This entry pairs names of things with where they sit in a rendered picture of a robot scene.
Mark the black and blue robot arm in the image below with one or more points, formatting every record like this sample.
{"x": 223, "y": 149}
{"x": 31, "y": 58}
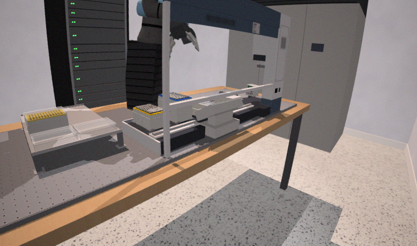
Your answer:
{"x": 151, "y": 30}

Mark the cream ready button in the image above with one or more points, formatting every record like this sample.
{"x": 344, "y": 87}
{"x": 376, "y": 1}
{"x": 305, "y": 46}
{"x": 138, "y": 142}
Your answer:
{"x": 251, "y": 94}

